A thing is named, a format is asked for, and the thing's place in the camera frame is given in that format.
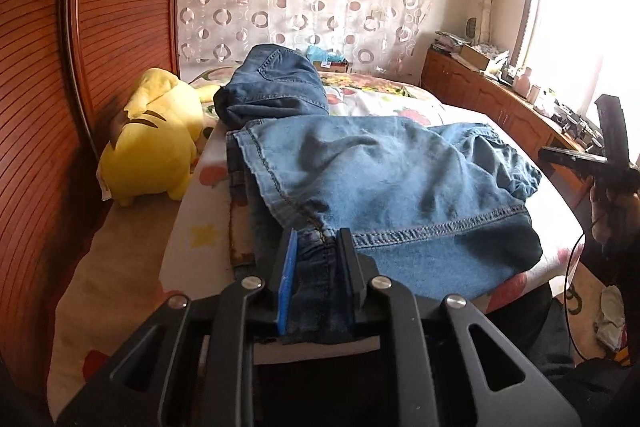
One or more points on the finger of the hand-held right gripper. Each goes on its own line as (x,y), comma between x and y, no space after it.
(570,158)
(614,127)

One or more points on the wooden frame window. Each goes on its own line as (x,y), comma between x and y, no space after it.
(575,32)

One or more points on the brown wooden sideboard cabinet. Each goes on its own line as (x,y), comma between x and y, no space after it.
(480,92)

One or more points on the brown wooden slatted wardrobe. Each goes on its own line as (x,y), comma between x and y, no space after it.
(60,82)

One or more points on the blue tissue pack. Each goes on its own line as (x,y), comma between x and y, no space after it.
(322,55)

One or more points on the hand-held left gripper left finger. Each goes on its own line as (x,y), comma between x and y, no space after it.
(287,287)

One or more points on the bottles on cabinet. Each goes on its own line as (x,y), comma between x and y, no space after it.
(523,82)

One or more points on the open cardboard box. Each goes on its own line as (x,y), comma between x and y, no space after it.
(477,56)

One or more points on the blue denim pants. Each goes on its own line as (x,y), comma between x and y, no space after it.
(390,187)

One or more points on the person's dark clothing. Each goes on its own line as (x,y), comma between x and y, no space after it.
(575,382)

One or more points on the crumpled white cloth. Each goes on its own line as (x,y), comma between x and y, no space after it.
(610,314)

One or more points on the pile of printed cloth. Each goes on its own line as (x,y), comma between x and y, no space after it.
(450,42)

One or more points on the yellow plush toy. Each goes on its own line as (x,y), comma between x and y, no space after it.
(150,147)

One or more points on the small round stand mirror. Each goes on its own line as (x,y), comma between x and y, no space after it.
(471,28)

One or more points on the person's right hand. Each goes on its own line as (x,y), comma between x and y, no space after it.
(602,219)

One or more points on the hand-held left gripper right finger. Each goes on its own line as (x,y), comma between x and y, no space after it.
(350,272)

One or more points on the small printed carton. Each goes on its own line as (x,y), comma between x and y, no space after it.
(332,66)

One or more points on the beige floral blanket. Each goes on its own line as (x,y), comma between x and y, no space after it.
(125,267)

